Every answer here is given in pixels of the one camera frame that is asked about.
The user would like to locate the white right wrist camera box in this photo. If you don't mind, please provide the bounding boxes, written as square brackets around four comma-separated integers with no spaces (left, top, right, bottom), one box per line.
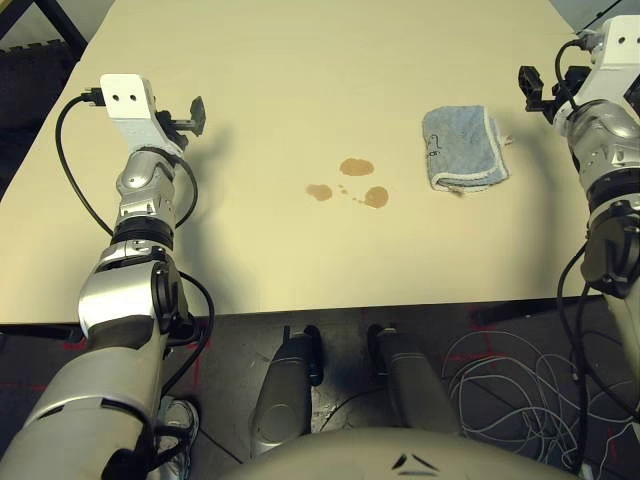
[578,14,640,117]

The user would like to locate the black elbow cable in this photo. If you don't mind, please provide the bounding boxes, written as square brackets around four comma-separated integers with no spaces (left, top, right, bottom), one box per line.
[555,243,604,451]
[158,272,217,406]

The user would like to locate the black right elbow cable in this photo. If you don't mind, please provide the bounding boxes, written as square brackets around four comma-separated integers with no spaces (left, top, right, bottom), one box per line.
[555,243,604,451]

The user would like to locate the grey robot leg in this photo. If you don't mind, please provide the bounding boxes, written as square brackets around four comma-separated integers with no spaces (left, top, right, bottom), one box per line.
[367,324,462,437]
[248,324,322,457]

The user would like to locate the large brown liquid puddle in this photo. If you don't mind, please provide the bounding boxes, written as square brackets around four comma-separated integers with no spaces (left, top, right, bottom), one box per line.
[339,157,376,178]

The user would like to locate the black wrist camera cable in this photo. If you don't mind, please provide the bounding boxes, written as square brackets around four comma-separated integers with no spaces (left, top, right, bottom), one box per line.
[54,88,117,237]
[553,38,587,109]

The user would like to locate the light blue terry rag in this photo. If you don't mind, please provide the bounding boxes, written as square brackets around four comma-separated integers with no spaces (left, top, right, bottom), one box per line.
[421,103,516,195]

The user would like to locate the white grey sneaker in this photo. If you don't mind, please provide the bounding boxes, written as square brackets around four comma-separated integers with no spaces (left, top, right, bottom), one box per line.
[158,396,201,480]

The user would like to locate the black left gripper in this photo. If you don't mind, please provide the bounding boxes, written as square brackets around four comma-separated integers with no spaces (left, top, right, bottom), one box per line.
[154,96,207,153]

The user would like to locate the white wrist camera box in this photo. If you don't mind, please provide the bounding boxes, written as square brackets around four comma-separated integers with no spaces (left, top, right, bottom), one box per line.
[99,73,184,153]
[578,14,640,117]

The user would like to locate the black table foot bar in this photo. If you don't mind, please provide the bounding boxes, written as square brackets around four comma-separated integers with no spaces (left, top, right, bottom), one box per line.
[471,293,607,326]
[0,322,85,344]

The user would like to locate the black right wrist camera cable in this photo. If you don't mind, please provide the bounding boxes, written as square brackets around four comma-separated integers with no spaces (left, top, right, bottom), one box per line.
[553,38,587,109]

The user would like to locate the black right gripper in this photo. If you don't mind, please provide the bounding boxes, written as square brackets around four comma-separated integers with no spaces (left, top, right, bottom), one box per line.
[518,64,590,114]

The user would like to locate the grey robot left leg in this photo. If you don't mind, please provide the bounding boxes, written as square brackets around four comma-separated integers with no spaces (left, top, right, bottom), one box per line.
[248,324,322,457]

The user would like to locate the black left wrist camera cable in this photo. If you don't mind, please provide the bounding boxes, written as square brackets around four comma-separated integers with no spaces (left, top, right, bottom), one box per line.
[54,88,117,237]

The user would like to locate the black foam floor mat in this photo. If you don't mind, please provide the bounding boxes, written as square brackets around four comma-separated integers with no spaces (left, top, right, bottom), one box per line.
[0,43,76,151]

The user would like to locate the white tangled floor cables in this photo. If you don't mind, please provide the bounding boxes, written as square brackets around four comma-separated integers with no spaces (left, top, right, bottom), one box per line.
[441,323,640,475]

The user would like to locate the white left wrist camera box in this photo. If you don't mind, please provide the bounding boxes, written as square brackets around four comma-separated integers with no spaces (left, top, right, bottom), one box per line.
[99,73,184,153]

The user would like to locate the black left elbow cable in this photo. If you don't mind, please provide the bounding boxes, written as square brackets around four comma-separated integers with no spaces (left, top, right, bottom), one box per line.
[158,272,217,406]

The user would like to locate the round brown liquid puddle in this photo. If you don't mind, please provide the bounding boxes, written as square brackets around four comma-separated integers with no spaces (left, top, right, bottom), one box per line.
[362,185,391,208]

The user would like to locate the thin black floor cable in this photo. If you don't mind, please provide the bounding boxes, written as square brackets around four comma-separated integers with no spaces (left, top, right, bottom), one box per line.
[310,388,384,437]

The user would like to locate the grey robot torso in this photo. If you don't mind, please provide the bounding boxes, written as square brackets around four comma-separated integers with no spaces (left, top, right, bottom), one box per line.
[218,426,587,480]

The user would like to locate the grey robot right leg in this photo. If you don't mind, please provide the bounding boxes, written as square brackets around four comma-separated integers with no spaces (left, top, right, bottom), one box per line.
[367,324,462,437]

